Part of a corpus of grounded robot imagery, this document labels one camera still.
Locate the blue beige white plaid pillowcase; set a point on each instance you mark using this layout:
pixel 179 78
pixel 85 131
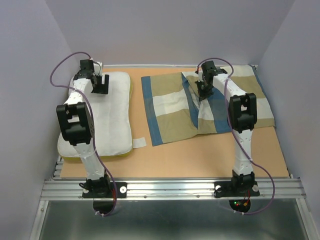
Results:
pixel 175 113

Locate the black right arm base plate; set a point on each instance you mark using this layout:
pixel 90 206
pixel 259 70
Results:
pixel 224 189

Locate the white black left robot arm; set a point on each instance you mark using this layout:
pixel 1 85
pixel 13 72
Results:
pixel 77 126

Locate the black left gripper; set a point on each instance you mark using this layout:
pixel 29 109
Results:
pixel 102 89

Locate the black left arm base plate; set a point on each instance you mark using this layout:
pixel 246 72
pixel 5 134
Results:
pixel 107 192

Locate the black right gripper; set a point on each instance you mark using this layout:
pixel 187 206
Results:
pixel 202 95

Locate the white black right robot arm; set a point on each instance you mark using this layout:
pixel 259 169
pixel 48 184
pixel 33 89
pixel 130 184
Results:
pixel 241 109

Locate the white pillow yellow edge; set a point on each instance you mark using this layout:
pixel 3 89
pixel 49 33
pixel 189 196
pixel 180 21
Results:
pixel 113 134

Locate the white pillow label tag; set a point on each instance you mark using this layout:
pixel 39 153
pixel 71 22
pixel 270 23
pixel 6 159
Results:
pixel 139 143

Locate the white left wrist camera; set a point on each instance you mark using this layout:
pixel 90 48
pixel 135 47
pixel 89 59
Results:
pixel 98 67

